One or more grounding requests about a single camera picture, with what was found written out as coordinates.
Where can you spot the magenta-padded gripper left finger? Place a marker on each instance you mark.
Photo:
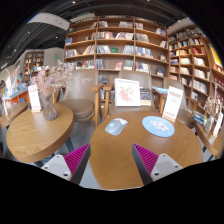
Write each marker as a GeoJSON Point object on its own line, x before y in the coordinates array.
{"type": "Point", "coordinates": [78, 158]}

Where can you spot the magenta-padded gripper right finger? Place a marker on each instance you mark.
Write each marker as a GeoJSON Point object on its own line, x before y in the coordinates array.
{"type": "Point", "coordinates": [146, 159]}

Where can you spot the grey computer mouse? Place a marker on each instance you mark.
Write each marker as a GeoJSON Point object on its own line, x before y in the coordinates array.
{"type": "Point", "coordinates": [115, 127]}

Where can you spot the round light blue mouse pad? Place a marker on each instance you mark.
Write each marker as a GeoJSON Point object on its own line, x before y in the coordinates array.
{"type": "Point", "coordinates": [158, 126]}

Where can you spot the round wooden side table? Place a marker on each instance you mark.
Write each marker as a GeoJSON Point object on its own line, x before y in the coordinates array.
{"type": "Point", "coordinates": [36, 136]}
{"type": "Point", "coordinates": [15, 113]}
{"type": "Point", "coordinates": [210, 141]}

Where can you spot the brown wooden armchair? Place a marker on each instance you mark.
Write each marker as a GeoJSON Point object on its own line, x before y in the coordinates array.
{"type": "Point", "coordinates": [78, 108]}
{"type": "Point", "coordinates": [186, 115]}
{"type": "Point", "coordinates": [145, 80]}

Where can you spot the white and red sign card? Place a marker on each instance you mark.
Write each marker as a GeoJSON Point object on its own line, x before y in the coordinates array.
{"type": "Point", "coordinates": [172, 103]}

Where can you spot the dark cover book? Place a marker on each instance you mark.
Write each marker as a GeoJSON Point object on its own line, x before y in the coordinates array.
{"type": "Point", "coordinates": [145, 96]}

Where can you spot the stack of books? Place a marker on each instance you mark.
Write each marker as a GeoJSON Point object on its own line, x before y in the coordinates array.
{"type": "Point", "coordinates": [199, 117]}

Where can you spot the white framed flower picture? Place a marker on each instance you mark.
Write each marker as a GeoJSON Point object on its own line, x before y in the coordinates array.
{"type": "Point", "coordinates": [127, 92]}

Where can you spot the light blue book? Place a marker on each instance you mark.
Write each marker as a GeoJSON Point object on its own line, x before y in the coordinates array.
{"type": "Point", "coordinates": [160, 90]}

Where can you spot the small white sign card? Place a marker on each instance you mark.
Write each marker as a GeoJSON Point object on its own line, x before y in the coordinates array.
{"type": "Point", "coordinates": [218, 125]}
{"type": "Point", "coordinates": [34, 98]}

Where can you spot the distant wooden bookshelf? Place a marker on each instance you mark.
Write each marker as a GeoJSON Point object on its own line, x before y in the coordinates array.
{"type": "Point", "coordinates": [33, 63]}

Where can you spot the curved wooden bookshelf with books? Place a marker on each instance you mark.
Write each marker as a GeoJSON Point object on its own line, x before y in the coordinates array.
{"type": "Point", "coordinates": [196, 63]}

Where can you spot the wide wooden bookshelf with books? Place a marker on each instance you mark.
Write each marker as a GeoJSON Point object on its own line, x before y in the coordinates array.
{"type": "Point", "coordinates": [115, 43]}

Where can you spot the white ceiling panel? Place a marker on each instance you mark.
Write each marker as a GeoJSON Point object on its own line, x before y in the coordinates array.
{"type": "Point", "coordinates": [50, 20]}

